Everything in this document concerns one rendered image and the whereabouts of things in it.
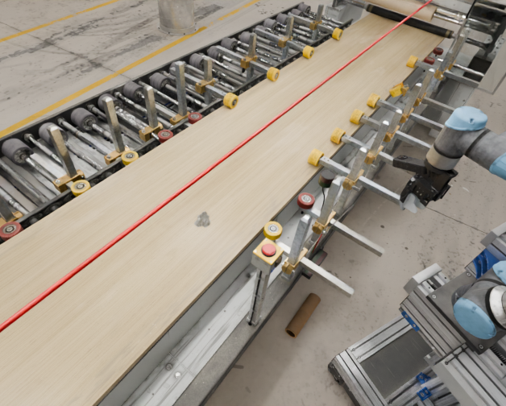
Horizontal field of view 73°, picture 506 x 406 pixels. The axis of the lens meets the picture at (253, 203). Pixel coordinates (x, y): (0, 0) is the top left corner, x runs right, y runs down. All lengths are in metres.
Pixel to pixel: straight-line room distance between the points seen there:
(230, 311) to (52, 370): 0.70
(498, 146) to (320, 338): 1.65
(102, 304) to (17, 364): 0.29
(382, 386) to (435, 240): 1.38
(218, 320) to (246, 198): 0.56
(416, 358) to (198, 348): 1.24
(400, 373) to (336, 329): 0.44
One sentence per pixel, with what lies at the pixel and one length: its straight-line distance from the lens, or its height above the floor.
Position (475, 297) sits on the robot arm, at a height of 1.25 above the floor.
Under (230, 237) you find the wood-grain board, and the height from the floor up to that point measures 0.90.
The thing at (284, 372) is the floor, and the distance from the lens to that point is 2.19.
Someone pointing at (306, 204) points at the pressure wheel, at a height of 0.91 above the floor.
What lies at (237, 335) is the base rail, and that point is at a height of 0.70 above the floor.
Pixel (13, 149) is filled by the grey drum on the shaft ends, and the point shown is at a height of 0.85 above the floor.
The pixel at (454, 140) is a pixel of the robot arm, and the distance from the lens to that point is 0.96.
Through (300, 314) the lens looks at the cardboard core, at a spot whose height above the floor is 0.08.
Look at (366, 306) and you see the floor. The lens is 2.48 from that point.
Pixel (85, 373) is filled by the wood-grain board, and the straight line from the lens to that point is 1.29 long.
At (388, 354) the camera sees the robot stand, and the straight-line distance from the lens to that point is 2.17.
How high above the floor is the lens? 2.08
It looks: 49 degrees down
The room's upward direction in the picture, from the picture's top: 8 degrees clockwise
